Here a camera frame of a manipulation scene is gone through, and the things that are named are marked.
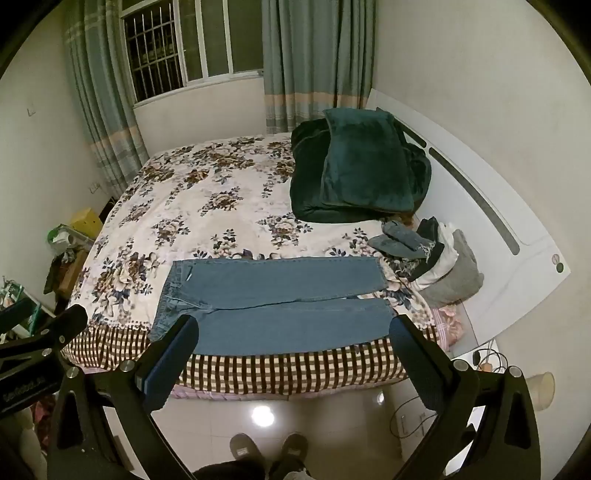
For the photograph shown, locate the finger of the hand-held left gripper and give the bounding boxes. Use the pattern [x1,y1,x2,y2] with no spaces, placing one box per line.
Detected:
[0,298,32,332]
[0,304,88,366]

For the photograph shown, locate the white bed headboard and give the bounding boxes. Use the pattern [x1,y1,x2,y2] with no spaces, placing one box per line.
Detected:
[365,88,571,344]

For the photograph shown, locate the black floor cable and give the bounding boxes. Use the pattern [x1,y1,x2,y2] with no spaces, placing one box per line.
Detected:
[389,392,441,440]

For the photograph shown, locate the bed with floral sheet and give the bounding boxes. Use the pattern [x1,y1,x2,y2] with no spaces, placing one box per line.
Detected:
[60,134,462,402]

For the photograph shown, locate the dark grey frayed jeans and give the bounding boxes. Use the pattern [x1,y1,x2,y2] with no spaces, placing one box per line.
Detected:
[368,220,428,259]

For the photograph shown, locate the cluttered storage rack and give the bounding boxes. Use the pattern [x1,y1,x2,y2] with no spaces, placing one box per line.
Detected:
[0,276,57,340]

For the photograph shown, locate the white nightstand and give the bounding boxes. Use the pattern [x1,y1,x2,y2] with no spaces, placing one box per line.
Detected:
[449,339,509,371]

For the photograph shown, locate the pink bed sheet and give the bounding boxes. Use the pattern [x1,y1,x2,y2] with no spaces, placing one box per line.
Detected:
[434,307,468,349]

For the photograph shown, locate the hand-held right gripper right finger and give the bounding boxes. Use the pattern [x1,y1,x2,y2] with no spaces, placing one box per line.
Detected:
[389,316,542,480]

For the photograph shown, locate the dark green plush blanket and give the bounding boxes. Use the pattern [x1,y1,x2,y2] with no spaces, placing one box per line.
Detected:
[290,107,432,223]

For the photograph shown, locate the yellow box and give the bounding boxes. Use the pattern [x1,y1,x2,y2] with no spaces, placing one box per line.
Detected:
[69,209,103,241]

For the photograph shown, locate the white-framed window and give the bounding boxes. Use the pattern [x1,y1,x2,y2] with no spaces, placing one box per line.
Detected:
[121,0,265,104]

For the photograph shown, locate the blue-grey striped curtain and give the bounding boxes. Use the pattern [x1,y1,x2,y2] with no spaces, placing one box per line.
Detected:
[62,0,151,197]
[261,0,379,135]

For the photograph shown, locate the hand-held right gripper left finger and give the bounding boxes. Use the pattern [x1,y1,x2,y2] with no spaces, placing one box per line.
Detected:
[46,315,200,480]

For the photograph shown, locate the beige cup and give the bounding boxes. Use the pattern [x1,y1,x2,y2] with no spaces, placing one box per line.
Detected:
[526,371,556,409]

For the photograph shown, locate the metal window grille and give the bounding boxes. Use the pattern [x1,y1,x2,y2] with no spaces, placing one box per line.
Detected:
[124,9,182,100]

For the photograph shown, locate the blue denim pants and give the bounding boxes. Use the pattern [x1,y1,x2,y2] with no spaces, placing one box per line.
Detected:
[150,256,398,356]

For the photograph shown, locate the white garment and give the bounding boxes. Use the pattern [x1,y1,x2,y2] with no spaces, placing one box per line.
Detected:
[416,223,461,289]

